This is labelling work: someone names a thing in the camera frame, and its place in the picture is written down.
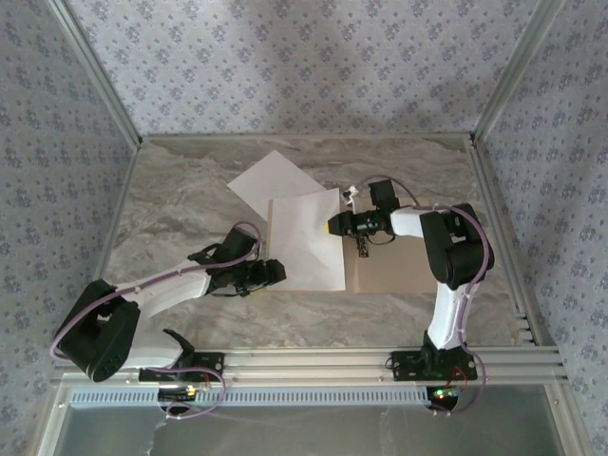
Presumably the white paper sheet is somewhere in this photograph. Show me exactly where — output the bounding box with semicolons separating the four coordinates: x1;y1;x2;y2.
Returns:
226;150;330;224
265;188;348;293

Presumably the tan paper folder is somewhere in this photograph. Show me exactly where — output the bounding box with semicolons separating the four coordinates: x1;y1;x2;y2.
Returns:
267;194;441;295

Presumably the circuit board with lights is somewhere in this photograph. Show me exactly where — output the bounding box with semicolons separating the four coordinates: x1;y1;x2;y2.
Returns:
426;385;463;410
158;385;200;404

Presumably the grey metal plate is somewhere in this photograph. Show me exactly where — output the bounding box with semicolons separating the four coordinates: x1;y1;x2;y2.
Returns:
35;384;579;456

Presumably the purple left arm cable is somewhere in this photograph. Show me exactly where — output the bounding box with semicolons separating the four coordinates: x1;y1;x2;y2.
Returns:
49;220;265;422

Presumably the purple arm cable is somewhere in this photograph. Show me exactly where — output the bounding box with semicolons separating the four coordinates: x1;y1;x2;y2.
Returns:
49;220;265;422
360;176;496;419

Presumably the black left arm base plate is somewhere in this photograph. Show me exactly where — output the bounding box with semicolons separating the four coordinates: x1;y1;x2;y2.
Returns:
137;350;226;384

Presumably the aluminium frame rail with arm bases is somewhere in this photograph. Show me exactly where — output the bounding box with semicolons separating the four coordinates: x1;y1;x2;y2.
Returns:
50;345;570;387

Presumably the thin aluminium table edge rail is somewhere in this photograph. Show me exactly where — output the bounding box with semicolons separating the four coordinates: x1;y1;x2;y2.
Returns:
137;132;476;143

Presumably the grey slotted cable duct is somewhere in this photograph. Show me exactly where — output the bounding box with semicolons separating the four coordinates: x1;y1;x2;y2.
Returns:
67;388;432;409

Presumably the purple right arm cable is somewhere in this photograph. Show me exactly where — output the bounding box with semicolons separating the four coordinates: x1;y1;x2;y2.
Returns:
360;176;496;419

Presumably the wide aluminium side rail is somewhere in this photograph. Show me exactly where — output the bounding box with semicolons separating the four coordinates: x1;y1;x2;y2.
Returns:
467;137;548;348

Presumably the thin aluminium side rail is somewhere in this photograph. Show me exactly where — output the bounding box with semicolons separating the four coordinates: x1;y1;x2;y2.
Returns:
70;137;144;352

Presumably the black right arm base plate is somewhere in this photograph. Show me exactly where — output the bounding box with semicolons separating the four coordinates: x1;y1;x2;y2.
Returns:
389;349;479;384

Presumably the aluminium frame post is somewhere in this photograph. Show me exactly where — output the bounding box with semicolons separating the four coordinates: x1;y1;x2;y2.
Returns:
468;0;567;146
47;0;144;146

